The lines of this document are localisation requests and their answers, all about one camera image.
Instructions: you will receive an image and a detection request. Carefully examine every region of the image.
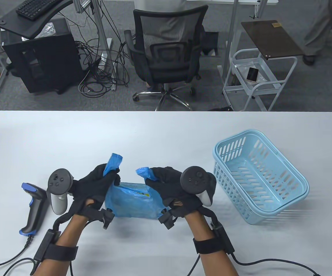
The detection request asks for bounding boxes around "black white tracking controller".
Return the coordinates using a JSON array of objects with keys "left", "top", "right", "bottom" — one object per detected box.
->
[
  {"left": 180, "top": 167, "right": 216, "bottom": 207},
  {"left": 47, "top": 168, "right": 74, "bottom": 215}
]

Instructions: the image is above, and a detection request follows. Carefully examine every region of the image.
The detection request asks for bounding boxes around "black keyboard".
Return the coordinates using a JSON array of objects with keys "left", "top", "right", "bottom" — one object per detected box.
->
[{"left": 16, "top": 0, "right": 66, "bottom": 20}]

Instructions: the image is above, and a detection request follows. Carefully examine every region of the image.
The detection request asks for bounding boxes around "person's left forearm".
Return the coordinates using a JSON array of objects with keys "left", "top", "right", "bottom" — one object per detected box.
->
[{"left": 35, "top": 198, "right": 94, "bottom": 276}]

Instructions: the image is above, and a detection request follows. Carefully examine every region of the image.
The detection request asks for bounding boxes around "black scanner cable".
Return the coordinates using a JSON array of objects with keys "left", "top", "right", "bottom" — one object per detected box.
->
[{"left": 0, "top": 236, "right": 35, "bottom": 269}]

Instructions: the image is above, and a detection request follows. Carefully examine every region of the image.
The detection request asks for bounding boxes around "person's right hand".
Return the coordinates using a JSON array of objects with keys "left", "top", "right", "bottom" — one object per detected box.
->
[{"left": 145, "top": 167, "right": 217, "bottom": 219}]

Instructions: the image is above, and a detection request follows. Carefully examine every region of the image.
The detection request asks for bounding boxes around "grey metal desk leg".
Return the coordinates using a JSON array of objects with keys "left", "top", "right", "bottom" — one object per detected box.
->
[
  {"left": 222, "top": 0, "right": 238, "bottom": 75},
  {"left": 91, "top": 0, "right": 113, "bottom": 69}
]

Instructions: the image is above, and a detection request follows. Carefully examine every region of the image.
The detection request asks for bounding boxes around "black keyboard shelf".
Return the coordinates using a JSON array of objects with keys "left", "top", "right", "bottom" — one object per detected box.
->
[{"left": 0, "top": 0, "right": 74, "bottom": 39}]

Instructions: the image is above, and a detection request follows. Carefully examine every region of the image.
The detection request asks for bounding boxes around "person's right forearm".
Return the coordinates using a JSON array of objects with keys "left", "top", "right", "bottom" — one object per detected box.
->
[{"left": 173, "top": 201, "right": 238, "bottom": 276}]

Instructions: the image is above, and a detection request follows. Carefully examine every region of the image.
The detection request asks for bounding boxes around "dark brown board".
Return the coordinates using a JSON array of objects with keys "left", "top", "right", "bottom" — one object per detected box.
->
[{"left": 241, "top": 20, "right": 305, "bottom": 60}]

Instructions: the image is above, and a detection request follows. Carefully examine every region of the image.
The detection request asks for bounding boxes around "clear plastic bag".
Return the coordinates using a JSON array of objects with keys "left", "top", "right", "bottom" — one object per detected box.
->
[{"left": 35, "top": 23, "right": 57, "bottom": 39}]

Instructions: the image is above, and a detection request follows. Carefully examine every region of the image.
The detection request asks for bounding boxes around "black blue barcode scanner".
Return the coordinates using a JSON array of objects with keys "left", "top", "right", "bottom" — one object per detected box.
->
[{"left": 19, "top": 183, "right": 50, "bottom": 237}]

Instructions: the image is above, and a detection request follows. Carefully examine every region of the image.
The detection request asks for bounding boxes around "black sensor box cable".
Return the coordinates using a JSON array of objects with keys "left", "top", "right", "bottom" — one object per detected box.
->
[
  {"left": 3, "top": 257, "right": 38, "bottom": 276},
  {"left": 232, "top": 252, "right": 317, "bottom": 276}
]

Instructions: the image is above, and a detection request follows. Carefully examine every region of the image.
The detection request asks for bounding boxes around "black cable tangle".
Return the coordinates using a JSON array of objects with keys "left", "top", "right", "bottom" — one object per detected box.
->
[{"left": 75, "top": 0, "right": 130, "bottom": 98}]

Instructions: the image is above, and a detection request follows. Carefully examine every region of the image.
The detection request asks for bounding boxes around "black mesh office chair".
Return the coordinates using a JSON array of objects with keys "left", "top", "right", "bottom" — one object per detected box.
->
[{"left": 124, "top": 5, "right": 209, "bottom": 112}]

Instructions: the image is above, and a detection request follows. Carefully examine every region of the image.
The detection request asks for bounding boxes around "black wrist sensor box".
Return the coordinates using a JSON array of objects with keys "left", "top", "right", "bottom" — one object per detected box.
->
[
  {"left": 211, "top": 221, "right": 235, "bottom": 254},
  {"left": 34, "top": 229, "right": 61, "bottom": 262}
]

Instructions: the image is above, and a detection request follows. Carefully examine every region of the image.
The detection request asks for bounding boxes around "black wrist strap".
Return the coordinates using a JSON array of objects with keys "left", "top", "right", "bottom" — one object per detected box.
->
[
  {"left": 193, "top": 237, "right": 232, "bottom": 255},
  {"left": 44, "top": 244, "right": 79, "bottom": 262}
]

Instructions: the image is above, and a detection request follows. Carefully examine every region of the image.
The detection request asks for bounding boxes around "white metal cart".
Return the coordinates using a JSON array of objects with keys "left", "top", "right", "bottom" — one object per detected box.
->
[{"left": 222, "top": 48, "right": 298, "bottom": 112}]

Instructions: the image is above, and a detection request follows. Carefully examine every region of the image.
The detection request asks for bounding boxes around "blue plastic bag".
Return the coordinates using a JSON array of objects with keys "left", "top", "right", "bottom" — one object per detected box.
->
[{"left": 103, "top": 153, "right": 166, "bottom": 220}]

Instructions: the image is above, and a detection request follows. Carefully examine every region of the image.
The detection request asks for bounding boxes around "black open box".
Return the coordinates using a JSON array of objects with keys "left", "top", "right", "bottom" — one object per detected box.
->
[{"left": 202, "top": 31, "right": 221, "bottom": 57}]

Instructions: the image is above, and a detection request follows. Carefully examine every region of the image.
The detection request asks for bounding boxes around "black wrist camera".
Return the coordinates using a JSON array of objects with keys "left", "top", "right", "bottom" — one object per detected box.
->
[
  {"left": 158, "top": 208, "right": 180, "bottom": 230},
  {"left": 81, "top": 207, "right": 115, "bottom": 230}
]

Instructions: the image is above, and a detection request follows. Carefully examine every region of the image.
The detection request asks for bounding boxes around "light blue plastic basket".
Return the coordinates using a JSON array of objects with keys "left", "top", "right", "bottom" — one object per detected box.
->
[{"left": 213, "top": 129, "right": 310, "bottom": 225}]

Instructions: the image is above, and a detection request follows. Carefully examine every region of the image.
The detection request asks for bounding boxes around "black computer tower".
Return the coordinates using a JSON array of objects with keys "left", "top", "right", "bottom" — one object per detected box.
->
[{"left": 3, "top": 32, "right": 84, "bottom": 95}]

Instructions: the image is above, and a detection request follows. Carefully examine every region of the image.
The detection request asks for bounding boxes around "person's left hand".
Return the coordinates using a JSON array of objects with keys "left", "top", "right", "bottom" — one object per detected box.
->
[{"left": 68, "top": 164, "right": 121, "bottom": 217}]

